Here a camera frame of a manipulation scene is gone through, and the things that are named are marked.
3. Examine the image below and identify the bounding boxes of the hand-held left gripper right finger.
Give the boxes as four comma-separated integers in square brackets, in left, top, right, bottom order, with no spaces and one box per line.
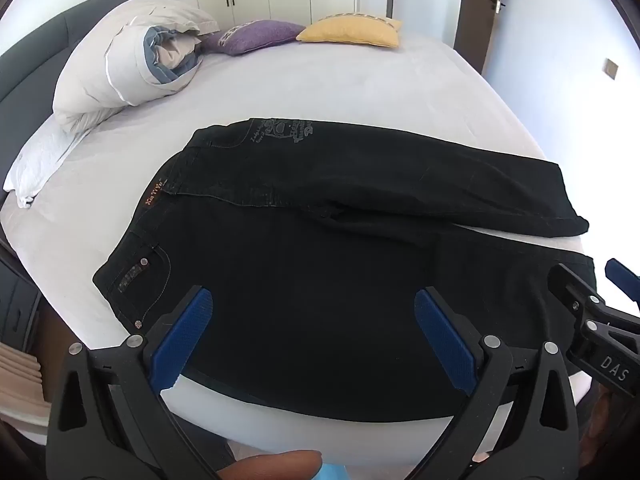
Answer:
[395,286,582,480]

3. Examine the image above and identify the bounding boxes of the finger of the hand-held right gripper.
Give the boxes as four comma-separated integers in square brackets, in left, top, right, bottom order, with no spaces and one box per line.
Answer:
[546,262,603,318]
[604,258,640,311]

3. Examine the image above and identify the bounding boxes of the black denim pants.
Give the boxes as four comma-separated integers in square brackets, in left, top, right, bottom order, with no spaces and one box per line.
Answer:
[92,117,596,423]

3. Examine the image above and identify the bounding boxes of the beige stacked slats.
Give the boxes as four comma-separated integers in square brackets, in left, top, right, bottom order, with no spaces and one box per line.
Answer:
[0,342,52,413]

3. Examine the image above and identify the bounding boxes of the light blue cloth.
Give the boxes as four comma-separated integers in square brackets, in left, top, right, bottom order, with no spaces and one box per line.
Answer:
[312,464,353,480]

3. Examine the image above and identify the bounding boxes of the dark brown door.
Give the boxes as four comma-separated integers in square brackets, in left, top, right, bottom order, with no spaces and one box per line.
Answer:
[452,0,507,77]

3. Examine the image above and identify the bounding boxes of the white bed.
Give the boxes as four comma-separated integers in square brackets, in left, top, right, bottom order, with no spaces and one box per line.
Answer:
[0,35,596,456]

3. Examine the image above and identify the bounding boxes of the purple cushion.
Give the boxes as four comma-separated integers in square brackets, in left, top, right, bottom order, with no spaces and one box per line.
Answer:
[200,19,307,56]

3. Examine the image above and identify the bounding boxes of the dark nightstand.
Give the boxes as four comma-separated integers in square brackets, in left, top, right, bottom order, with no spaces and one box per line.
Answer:
[0,255,45,358]

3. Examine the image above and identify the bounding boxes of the rolled white duvet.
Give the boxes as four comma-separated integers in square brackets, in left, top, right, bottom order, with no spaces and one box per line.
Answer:
[51,0,221,133]

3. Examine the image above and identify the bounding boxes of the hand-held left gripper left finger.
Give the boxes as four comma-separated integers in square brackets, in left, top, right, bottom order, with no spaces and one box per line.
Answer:
[46,285,236,480]

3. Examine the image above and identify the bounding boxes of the white pillow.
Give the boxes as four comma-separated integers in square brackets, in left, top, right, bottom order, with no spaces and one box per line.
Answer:
[2,112,96,209]

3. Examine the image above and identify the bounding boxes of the yellow cushion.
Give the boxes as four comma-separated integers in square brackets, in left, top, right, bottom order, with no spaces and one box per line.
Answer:
[296,14,402,49]

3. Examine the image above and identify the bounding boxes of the grey padded headboard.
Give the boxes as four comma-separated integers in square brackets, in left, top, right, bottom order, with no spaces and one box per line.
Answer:
[0,0,172,193]

